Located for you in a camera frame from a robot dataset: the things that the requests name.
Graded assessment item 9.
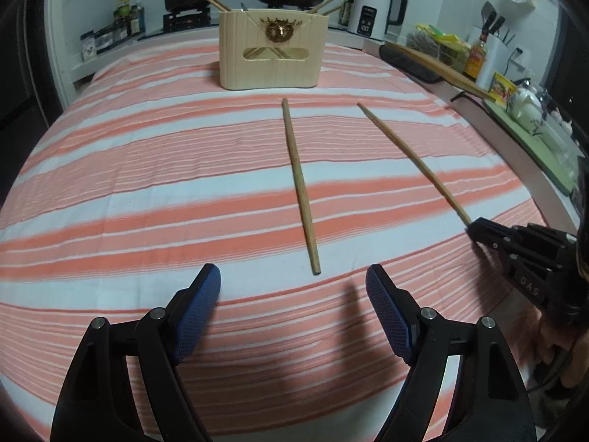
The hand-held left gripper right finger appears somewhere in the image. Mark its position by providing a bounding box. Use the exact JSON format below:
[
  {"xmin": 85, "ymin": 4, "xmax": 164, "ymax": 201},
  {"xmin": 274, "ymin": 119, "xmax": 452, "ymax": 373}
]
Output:
[{"xmin": 365, "ymin": 264, "xmax": 537, "ymax": 442}]

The person's right hand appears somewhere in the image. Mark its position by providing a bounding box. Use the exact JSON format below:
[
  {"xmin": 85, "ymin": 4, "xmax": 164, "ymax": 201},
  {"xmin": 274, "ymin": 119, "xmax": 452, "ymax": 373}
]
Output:
[{"xmin": 536, "ymin": 304, "xmax": 583, "ymax": 390}]

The yellow red printed packet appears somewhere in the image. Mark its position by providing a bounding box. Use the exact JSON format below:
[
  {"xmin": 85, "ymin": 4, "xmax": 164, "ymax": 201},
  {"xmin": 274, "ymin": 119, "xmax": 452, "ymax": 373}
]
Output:
[{"xmin": 489, "ymin": 72, "xmax": 519, "ymax": 105}]

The green tray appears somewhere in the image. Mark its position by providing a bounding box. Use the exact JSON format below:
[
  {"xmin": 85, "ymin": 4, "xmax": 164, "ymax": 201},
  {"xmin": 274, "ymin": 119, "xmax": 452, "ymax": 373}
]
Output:
[{"xmin": 483, "ymin": 99, "xmax": 581, "ymax": 195}]

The white label spice jar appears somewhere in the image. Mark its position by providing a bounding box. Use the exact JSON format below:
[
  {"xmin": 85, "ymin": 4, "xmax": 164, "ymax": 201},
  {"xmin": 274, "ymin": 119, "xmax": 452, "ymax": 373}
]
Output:
[{"xmin": 80, "ymin": 31, "xmax": 98, "ymax": 62}]

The dark condiment bottle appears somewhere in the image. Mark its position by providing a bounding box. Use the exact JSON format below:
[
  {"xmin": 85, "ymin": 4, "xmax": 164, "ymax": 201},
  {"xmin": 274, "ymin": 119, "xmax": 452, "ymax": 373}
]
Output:
[{"xmin": 130, "ymin": 2, "xmax": 147, "ymax": 36}]

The yellow label sauce bottle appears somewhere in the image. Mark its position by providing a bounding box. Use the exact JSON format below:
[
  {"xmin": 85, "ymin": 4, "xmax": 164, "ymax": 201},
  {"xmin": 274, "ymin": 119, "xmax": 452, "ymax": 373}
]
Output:
[{"xmin": 462, "ymin": 28, "xmax": 489, "ymax": 84}]

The white electric kettle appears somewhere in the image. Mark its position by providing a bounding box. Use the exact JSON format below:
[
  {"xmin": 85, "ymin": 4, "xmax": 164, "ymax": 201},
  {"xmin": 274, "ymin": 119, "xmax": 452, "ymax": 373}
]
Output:
[{"xmin": 346, "ymin": 0, "xmax": 408, "ymax": 41}]

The white utensil rack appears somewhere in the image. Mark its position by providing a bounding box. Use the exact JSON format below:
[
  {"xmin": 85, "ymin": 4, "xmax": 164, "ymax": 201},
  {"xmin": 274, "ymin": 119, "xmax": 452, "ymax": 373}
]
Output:
[{"xmin": 479, "ymin": 32, "xmax": 519, "ymax": 88}]

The cream utensil holder box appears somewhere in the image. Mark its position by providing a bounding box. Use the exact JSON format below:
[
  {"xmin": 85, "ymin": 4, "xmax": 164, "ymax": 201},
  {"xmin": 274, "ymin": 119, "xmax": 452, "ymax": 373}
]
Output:
[{"xmin": 218, "ymin": 8, "xmax": 329, "ymax": 90}]

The orange white striped tablecloth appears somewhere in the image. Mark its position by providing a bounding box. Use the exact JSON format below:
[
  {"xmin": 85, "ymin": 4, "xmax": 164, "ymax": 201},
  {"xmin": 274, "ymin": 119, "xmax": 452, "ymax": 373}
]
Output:
[{"xmin": 0, "ymin": 37, "xmax": 553, "ymax": 442}]

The wooden cutting board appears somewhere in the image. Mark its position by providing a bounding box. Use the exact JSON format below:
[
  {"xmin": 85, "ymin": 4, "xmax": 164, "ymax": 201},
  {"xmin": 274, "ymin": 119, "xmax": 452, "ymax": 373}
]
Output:
[{"xmin": 384, "ymin": 41, "xmax": 498, "ymax": 103}]

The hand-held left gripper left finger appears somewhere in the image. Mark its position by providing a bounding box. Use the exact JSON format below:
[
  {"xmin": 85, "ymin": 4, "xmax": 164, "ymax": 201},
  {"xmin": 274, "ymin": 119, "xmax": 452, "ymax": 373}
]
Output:
[{"xmin": 50, "ymin": 263, "xmax": 222, "ymax": 442}]

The black pad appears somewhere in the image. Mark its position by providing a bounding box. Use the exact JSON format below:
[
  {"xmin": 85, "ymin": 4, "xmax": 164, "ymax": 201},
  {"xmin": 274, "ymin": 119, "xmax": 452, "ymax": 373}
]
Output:
[{"xmin": 378, "ymin": 43, "xmax": 445, "ymax": 84}]

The green cap condiment bottle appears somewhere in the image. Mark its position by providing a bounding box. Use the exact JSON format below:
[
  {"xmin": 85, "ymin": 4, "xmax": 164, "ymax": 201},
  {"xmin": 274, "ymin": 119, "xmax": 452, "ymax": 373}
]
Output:
[{"xmin": 114, "ymin": 0, "xmax": 132, "ymax": 38}]

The basket of yellow packets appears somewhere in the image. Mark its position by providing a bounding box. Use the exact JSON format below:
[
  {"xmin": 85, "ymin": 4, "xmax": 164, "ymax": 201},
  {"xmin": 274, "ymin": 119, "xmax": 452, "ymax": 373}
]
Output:
[{"xmin": 412, "ymin": 23, "xmax": 475, "ymax": 68}]

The black spatula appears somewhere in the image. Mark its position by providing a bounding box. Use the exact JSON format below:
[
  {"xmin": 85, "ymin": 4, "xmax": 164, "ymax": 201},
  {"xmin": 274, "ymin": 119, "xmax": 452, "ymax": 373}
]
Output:
[{"xmin": 481, "ymin": 1, "xmax": 497, "ymax": 34}]

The black gas stove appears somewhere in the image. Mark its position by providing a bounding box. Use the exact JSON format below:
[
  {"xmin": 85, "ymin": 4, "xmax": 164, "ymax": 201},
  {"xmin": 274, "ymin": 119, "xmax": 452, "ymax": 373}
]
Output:
[{"xmin": 138, "ymin": 4, "xmax": 355, "ymax": 40}]

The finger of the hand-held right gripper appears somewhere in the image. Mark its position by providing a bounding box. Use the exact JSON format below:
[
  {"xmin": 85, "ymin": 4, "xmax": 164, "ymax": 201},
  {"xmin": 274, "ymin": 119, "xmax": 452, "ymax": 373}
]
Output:
[
  {"xmin": 468, "ymin": 217, "xmax": 518, "ymax": 240},
  {"xmin": 472, "ymin": 235, "xmax": 514, "ymax": 263}
]

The clear spice jar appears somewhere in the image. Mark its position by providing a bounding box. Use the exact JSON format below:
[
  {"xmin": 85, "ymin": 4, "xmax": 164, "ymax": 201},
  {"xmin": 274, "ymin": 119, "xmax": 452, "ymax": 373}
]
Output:
[{"xmin": 94, "ymin": 25, "xmax": 116, "ymax": 52}]

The black clay pot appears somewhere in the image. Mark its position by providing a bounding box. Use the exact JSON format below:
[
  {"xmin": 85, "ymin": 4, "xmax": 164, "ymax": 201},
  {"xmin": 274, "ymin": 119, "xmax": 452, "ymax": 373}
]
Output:
[{"xmin": 159, "ymin": 0, "xmax": 221, "ymax": 13}]

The white teapot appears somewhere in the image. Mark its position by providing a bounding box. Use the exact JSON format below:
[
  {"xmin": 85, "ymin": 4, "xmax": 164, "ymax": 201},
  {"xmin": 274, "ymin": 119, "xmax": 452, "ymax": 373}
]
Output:
[{"xmin": 506, "ymin": 85, "xmax": 546, "ymax": 123}]

